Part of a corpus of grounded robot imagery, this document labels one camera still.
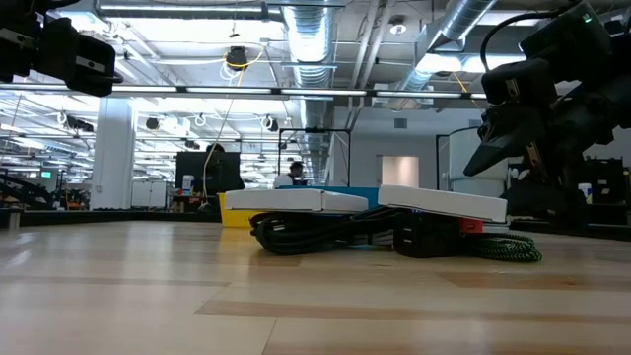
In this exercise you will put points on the black aluminium table frame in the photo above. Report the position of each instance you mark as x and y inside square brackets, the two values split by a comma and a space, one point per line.
[98, 217]

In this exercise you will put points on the person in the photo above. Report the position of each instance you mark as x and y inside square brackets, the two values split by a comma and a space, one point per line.
[297, 170]
[217, 148]

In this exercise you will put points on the silver spiral air duct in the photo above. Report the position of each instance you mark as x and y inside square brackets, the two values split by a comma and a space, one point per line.
[308, 39]
[463, 20]

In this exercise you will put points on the white building pillar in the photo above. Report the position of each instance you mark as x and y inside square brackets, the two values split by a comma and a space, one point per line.
[113, 158]

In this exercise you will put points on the white wipes canister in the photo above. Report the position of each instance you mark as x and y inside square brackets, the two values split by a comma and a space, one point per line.
[584, 193]
[188, 185]

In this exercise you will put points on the overhead LED light bar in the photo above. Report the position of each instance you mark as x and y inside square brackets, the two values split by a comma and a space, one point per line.
[227, 90]

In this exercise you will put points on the yellow plastic basket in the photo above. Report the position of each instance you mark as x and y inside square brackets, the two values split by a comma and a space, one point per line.
[234, 219]

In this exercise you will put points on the teal plastic bin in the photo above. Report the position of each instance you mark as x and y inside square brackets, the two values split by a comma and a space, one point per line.
[372, 197]

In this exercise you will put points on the white cardboard product box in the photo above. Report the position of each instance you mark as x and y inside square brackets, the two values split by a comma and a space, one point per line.
[276, 199]
[443, 202]

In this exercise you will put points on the black storage cabinet row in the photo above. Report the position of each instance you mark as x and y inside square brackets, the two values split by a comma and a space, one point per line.
[609, 182]

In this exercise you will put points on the black computer monitor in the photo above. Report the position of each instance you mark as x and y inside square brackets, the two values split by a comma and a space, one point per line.
[189, 170]

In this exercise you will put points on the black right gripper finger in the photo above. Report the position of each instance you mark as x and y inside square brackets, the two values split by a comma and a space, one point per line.
[515, 119]
[503, 150]

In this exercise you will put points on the black metal frame stand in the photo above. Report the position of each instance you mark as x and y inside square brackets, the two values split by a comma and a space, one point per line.
[315, 130]

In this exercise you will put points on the black ceiling-hung camera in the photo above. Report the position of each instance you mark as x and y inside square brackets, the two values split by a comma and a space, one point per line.
[236, 58]

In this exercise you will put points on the tall translucent cylinder container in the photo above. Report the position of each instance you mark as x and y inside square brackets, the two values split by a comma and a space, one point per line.
[458, 148]

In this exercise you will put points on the black power adapter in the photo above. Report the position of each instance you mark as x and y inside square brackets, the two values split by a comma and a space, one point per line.
[424, 239]

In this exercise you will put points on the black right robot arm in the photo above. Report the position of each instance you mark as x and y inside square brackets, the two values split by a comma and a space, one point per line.
[616, 108]

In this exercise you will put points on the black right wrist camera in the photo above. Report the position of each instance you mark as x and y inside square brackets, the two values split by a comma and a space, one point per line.
[567, 39]

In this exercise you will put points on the white low cabinet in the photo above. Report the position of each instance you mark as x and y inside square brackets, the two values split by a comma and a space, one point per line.
[148, 194]

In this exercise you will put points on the white round object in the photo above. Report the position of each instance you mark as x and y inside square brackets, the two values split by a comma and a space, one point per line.
[282, 181]

